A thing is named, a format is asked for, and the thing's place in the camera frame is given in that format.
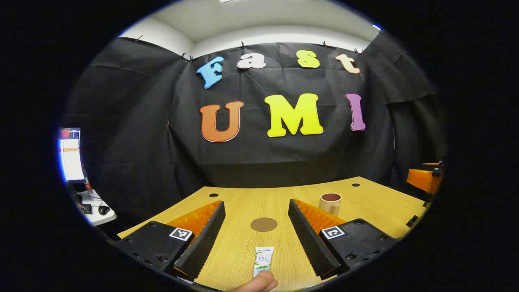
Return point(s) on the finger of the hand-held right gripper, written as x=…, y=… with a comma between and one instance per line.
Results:
x=423, y=180

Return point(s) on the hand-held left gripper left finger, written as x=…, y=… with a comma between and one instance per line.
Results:
x=204, y=239

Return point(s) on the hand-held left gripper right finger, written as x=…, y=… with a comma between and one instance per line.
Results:
x=310, y=239

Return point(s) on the beige cup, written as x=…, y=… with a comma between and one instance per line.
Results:
x=329, y=206

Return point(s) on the brown round coaster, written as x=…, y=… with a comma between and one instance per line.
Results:
x=263, y=224

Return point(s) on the white toothpaste tube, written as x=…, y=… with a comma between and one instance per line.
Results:
x=263, y=259

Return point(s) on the wooden desktop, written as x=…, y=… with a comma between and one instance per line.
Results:
x=251, y=207

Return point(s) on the black backdrop cloth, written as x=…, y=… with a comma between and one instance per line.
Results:
x=284, y=154

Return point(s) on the black computer mouse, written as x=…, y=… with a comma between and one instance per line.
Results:
x=104, y=210

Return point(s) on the white side table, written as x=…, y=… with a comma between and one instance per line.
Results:
x=95, y=219

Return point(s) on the black keyboard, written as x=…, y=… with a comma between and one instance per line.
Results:
x=86, y=208

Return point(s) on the red bottle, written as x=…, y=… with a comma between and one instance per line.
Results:
x=87, y=184

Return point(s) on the computer monitor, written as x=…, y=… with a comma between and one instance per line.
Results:
x=71, y=158

